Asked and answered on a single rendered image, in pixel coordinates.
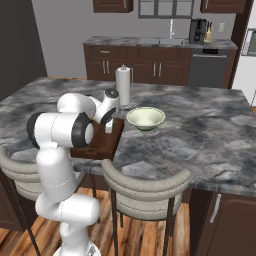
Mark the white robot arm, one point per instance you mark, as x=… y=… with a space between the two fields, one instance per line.
x=55 y=166

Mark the dark brown upper cupboard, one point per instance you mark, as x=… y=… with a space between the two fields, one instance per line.
x=222 y=5
x=112 y=5

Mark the black coffee machine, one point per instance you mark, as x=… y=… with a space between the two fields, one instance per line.
x=197 y=30

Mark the dark brown island cupboard door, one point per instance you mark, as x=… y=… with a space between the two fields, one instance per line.
x=233 y=226

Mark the white oven stack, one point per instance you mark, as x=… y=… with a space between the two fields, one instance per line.
x=246 y=63

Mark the wooden knife block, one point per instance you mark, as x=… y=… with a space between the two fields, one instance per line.
x=208 y=34

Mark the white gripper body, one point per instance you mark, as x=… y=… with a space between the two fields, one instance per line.
x=109 y=127

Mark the pale green bowl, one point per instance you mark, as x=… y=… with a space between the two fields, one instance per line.
x=145 y=117

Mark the dark brown wooden tray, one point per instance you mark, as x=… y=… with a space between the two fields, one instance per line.
x=100 y=145

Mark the grey upholstered stool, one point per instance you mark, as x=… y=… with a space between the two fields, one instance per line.
x=146 y=188
x=18 y=175

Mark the white wall socket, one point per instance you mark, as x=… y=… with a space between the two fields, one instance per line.
x=221 y=27

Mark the grey dishwasher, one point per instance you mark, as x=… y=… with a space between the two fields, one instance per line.
x=207 y=68

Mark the white paper towel roll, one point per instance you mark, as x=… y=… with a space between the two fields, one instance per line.
x=123 y=85

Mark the steel tap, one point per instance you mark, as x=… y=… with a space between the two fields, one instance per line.
x=172 y=28

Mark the glass-fronted upper cupboard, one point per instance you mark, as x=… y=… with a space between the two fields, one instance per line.
x=165 y=8

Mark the green vegetable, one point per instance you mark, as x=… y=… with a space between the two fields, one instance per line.
x=115 y=122

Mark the steel sink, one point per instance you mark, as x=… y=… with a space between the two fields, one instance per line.
x=160 y=41

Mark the dark brown lower cupboards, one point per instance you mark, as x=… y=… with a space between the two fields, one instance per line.
x=140 y=63

